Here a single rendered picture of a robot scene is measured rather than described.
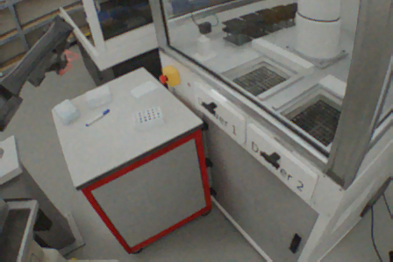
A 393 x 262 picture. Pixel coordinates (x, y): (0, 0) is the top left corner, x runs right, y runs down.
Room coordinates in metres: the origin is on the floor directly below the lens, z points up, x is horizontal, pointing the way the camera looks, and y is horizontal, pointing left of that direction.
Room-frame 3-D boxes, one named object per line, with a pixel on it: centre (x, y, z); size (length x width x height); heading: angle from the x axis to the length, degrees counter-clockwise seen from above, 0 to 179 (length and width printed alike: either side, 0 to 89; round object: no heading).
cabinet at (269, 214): (0.99, -0.53, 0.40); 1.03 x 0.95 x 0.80; 27
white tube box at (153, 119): (0.94, 0.20, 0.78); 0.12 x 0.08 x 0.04; 101
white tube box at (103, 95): (1.17, 0.47, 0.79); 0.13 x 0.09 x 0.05; 102
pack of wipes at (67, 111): (1.10, 0.65, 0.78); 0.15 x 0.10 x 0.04; 38
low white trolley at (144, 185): (1.04, 0.38, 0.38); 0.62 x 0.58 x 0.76; 27
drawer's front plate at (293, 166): (0.53, -0.22, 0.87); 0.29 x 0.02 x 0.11; 27
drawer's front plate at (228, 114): (0.81, -0.08, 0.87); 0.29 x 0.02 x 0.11; 27
